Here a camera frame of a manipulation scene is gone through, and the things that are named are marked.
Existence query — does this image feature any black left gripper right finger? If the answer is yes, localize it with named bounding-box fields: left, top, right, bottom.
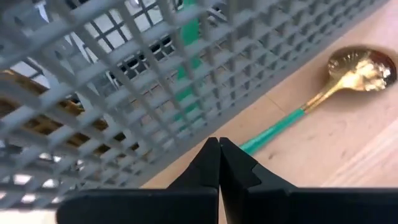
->
left=220, top=138, right=398, bottom=224

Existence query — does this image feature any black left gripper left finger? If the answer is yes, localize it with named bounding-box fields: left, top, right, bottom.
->
left=55, top=137, right=221, bottom=224

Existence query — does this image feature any gold knife green handle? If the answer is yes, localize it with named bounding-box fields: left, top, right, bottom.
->
left=0, top=68, right=141, bottom=153

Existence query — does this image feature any grey plastic cutlery basket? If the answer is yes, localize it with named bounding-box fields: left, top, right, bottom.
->
left=0, top=0, right=391, bottom=210

